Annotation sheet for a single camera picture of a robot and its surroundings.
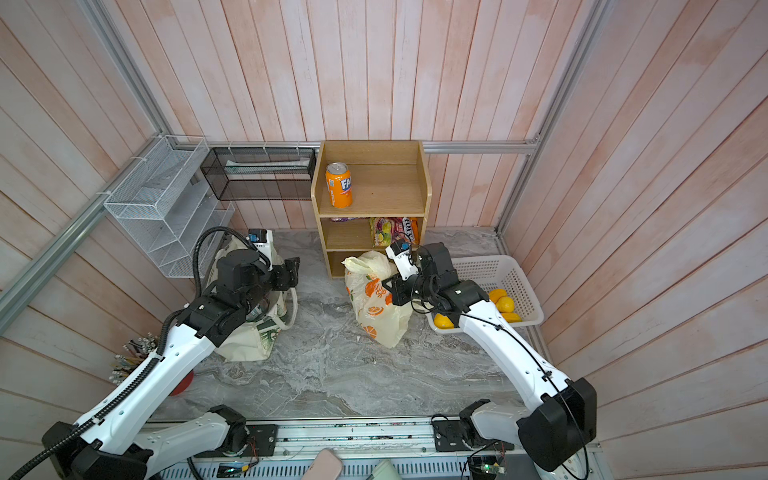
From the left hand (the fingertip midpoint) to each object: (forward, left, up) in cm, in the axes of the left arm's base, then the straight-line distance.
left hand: (286, 265), depth 74 cm
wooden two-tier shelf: (+23, -21, +3) cm, 32 cm away
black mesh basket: (+45, +20, -4) cm, 50 cm away
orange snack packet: (+24, -35, -9) cm, 44 cm away
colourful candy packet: (+20, -25, -8) cm, 33 cm away
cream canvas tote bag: (-9, +11, -22) cm, 27 cm away
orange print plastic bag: (-8, -23, -10) cm, 26 cm away
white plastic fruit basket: (+16, -65, -24) cm, 71 cm away
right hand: (-2, -25, -4) cm, 25 cm away
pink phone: (-40, -11, -26) cm, 49 cm away
